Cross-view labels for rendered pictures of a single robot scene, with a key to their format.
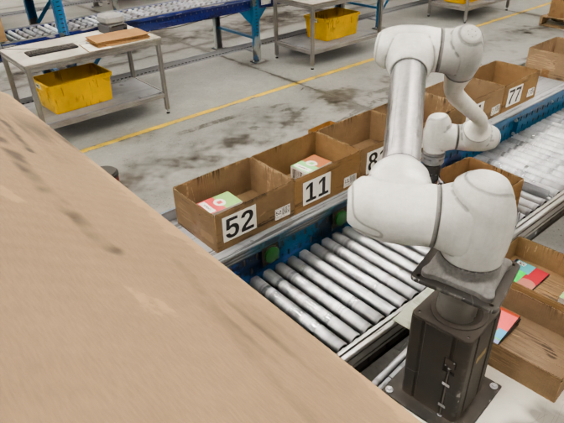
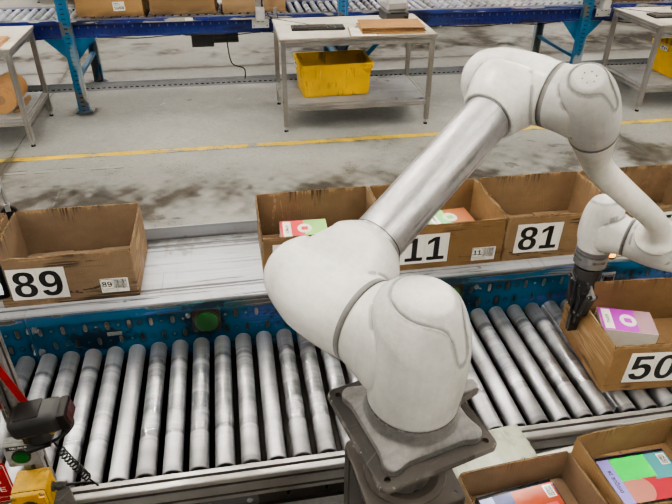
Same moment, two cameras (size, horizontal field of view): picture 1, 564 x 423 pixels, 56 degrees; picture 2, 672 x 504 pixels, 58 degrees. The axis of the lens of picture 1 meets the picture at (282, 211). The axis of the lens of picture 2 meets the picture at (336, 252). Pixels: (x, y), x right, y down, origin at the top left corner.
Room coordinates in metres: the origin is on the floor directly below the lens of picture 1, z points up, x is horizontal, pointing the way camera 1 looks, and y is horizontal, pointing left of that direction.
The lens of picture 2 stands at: (0.38, -0.71, 2.03)
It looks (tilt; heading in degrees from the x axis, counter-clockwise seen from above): 33 degrees down; 29
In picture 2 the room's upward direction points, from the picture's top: straight up
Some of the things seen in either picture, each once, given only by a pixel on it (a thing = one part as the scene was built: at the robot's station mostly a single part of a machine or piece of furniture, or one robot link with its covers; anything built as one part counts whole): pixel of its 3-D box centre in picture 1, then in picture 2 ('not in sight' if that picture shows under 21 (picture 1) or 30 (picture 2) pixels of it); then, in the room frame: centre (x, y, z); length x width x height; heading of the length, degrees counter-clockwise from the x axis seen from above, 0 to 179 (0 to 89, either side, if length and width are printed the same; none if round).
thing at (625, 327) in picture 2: not in sight; (623, 329); (2.09, -0.77, 0.79); 0.16 x 0.11 x 0.07; 110
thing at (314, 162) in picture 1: (310, 169); (447, 225); (2.19, -0.14, 0.92); 0.16 x 0.11 x 0.07; 134
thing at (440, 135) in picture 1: (440, 132); (605, 224); (1.97, -0.64, 1.19); 0.13 x 0.11 x 0.16; 81
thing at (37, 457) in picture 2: not in sight; (22, 451); (0.80, 0.29, 0.95); 0.07 x 0.03 x 0.07; 129
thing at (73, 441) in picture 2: not in sight; (80, 414); (1.04, 0.47, 0.72); 0.52 x 0.05 x 0.05; 39
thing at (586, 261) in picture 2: (433, 156); (591, 256); (1.97, -0.63, 1.08); 0.09 x 0.09 x 0.06
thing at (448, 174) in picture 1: (466, 196); (647, 331); (2.05, -0.83, 0.83); 0.39 x 0.29 x 0.17; 126
